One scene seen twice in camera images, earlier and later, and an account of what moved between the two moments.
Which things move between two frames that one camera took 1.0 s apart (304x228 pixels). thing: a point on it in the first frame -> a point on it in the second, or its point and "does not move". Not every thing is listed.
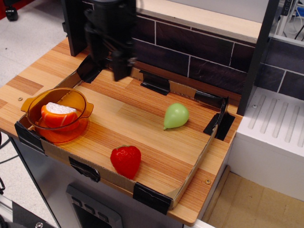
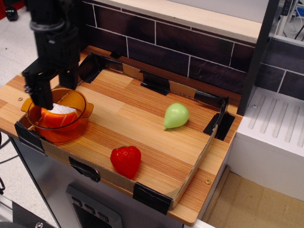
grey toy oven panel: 90,211 does not move
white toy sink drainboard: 268,149 does not move
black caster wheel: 11,13 does not move
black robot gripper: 110,26 -> 58,45
